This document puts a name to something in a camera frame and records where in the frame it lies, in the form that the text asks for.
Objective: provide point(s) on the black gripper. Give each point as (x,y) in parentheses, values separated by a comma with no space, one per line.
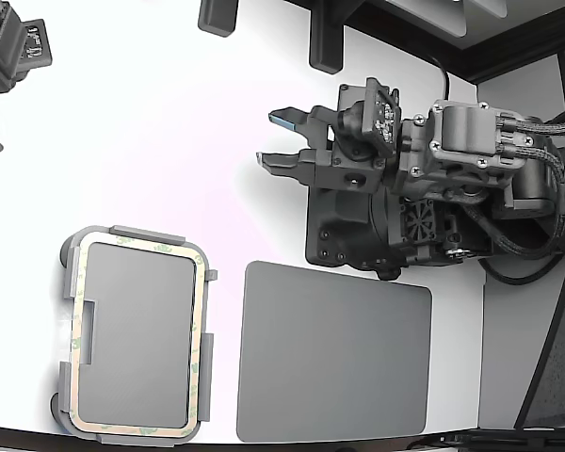
(353,176)

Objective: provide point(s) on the black rectangular frame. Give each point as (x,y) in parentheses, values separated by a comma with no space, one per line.
(197,329)

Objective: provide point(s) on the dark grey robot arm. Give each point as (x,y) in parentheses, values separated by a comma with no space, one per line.
(466,132)

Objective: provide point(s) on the grey holder with black legs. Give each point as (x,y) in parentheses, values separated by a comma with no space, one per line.
(136,329)

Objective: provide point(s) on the dark grey flat mat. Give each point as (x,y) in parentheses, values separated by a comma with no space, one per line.
(334,353)

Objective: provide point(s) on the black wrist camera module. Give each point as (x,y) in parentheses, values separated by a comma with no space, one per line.
(379,117)

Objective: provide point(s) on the long black bracket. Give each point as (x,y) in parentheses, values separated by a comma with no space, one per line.
(327,37)

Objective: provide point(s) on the short dark grey bracket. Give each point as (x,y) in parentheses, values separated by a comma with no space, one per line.
(216,16)

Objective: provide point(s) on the black bench border rail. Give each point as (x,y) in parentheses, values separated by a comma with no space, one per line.
(489,61)

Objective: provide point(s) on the black camera on mount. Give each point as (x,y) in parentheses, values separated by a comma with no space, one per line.
(9,47)

